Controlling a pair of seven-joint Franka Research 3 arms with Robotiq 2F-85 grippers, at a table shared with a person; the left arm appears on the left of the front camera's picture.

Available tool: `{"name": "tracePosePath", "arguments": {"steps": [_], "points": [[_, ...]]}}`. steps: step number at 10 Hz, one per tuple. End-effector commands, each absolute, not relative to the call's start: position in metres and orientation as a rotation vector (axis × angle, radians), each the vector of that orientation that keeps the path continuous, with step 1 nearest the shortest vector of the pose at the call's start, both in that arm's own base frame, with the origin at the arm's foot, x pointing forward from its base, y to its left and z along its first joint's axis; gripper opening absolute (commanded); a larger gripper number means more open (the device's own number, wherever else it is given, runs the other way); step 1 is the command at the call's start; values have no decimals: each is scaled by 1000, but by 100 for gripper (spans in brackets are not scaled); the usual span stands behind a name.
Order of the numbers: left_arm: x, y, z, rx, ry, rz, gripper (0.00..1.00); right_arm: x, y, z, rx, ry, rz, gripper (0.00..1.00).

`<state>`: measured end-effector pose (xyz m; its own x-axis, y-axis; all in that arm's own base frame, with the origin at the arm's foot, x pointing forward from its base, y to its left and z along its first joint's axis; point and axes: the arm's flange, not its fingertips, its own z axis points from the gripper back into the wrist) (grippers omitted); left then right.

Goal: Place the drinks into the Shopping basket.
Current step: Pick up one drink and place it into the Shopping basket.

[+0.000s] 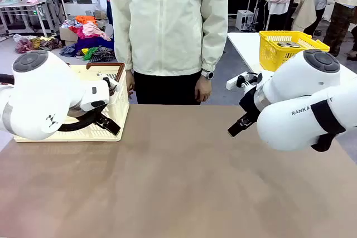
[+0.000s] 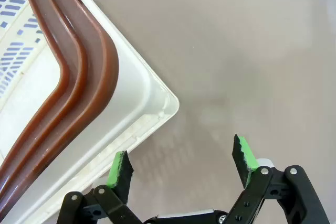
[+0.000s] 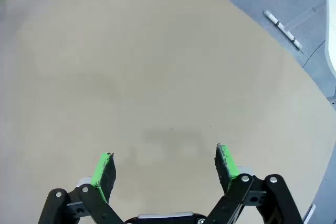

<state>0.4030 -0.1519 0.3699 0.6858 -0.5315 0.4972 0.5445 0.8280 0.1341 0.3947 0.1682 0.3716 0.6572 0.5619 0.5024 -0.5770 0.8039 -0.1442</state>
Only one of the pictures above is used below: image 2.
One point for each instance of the cream folding shopping basket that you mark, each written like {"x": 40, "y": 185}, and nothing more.
{"x": 136, "y": 82}

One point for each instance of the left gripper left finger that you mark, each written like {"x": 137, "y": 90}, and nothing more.
{"x": 115, "y": 179}

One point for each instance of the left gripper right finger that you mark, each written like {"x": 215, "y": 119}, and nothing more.
{"x": 262, "y": 190}

